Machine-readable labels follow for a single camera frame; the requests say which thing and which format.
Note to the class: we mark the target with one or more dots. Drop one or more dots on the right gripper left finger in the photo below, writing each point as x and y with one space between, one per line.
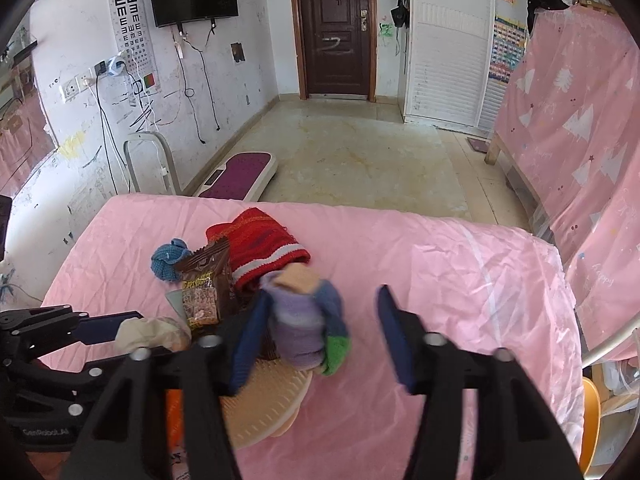
214 366

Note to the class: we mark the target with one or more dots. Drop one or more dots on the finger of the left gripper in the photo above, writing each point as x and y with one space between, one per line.
104 328

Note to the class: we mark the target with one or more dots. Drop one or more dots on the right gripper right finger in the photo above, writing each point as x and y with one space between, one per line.
516 435

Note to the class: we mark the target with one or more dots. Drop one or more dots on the white paper ball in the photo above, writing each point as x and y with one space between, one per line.
150 333

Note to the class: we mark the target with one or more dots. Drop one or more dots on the blue knitted sock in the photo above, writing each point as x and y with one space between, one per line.
166 257

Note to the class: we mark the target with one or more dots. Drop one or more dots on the brown snack packet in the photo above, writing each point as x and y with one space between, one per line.
207 292

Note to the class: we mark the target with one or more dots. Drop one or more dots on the red striped knitted sock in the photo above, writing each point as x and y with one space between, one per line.
258 245

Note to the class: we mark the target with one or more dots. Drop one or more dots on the purple socks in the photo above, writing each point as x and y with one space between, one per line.
307 319

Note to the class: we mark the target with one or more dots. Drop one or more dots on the orange chair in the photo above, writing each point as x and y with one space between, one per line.
592 423

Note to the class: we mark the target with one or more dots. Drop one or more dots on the pink bed sheet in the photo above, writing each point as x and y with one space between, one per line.
484 287

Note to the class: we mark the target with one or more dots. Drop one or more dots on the purple vibration plate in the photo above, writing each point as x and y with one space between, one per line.
242 176

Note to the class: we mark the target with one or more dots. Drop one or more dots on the pink tree print curtain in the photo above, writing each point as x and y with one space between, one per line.
570 122

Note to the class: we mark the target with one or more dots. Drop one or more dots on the eye chart poster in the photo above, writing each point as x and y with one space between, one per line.
133 42

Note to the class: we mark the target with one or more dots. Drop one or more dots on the white louvered wardrobe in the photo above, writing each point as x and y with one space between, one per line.
446 61

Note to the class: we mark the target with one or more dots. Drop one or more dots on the dark brown door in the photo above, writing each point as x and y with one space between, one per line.
335 48

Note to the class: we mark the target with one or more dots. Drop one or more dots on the white metal frame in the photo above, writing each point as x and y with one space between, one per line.
161 164

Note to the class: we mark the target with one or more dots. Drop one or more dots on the wall power socket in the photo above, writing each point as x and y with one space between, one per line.
69 89

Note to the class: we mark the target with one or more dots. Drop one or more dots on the colourful wall chart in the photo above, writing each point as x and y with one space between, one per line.
508 46

